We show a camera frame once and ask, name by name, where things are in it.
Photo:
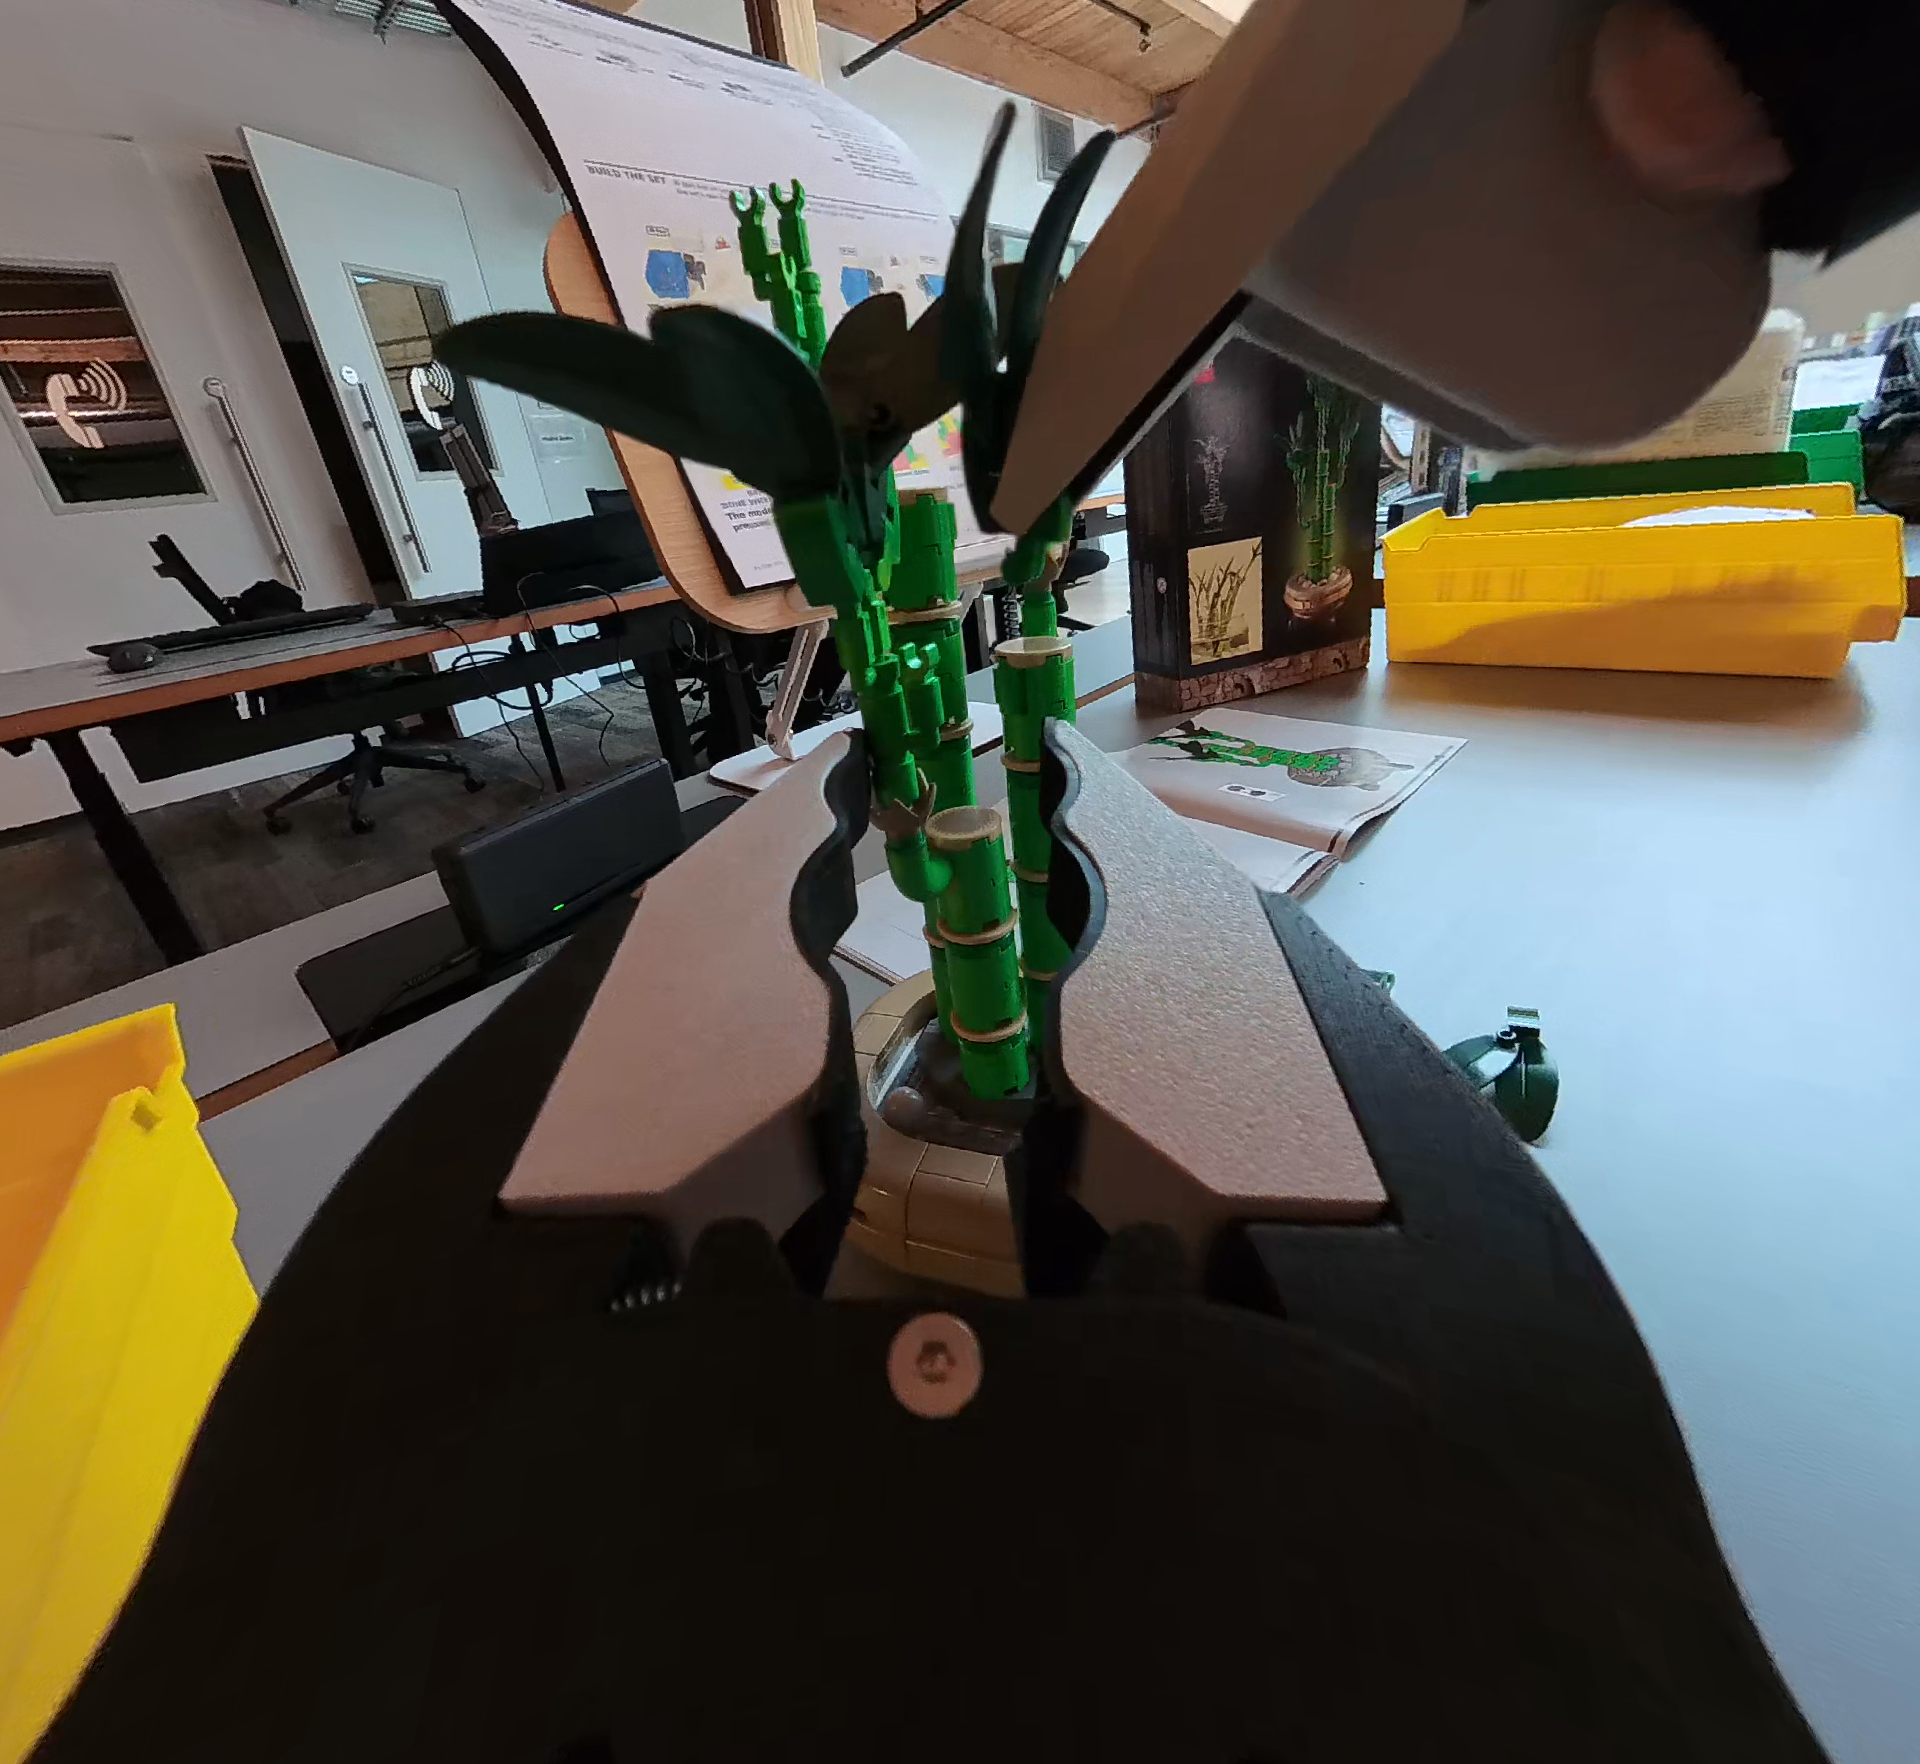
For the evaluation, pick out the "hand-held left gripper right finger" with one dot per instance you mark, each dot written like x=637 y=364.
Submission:
x=1215 y=1045

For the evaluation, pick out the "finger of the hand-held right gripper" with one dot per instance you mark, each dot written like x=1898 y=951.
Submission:
x=1245 y=144

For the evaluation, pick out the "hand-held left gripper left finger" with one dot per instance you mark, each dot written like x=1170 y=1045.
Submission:
x=674 y=1045

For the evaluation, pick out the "lego bamboo plant model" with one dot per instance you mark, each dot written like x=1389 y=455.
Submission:
x=975 y=939

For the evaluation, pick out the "leafy green lego branch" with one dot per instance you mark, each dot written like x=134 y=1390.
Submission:
x=720 y=384

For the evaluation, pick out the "lego instruction booklet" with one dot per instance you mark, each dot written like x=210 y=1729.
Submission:
x=1290 y=804

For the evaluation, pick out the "dark green lego leaf piece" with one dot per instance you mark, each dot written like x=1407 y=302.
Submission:
x=1514 y=1082

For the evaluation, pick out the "dark lego set box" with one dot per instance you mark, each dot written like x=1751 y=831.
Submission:
x=1245 y=519

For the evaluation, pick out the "person's right hand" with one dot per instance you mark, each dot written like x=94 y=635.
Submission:
x=1688 y=98

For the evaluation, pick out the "black box device green light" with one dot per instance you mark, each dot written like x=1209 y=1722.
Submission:
x=555 y=848

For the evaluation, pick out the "black office chair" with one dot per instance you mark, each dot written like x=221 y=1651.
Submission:
x=369 y=758

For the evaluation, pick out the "black bag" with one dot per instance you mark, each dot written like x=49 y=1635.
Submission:
x=571 y=564

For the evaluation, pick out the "wooden document stand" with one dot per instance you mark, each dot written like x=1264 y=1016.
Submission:
x=668 y=535

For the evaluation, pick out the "green plastic bin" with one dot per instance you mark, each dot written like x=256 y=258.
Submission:
x=1826 y=453

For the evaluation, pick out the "grey desk with black legs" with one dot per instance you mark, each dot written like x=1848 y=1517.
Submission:
x=301 y=662

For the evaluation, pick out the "printed instruction sheet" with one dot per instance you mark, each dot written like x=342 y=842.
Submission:
x=674 y=114

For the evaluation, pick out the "yellow plastic bin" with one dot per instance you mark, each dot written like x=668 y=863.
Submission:
x=91 y=1344
x=1621 y=594

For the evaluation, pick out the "black computer keyboard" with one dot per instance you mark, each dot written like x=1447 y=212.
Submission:
x=241 y=627

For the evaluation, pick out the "black computer mouse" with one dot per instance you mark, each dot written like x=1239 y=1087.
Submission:
x=134 y=657

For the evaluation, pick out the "white booth door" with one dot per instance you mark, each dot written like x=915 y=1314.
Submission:
x=301 y=369

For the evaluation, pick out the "window with phone icon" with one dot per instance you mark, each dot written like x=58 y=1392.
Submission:
x=91 y=444

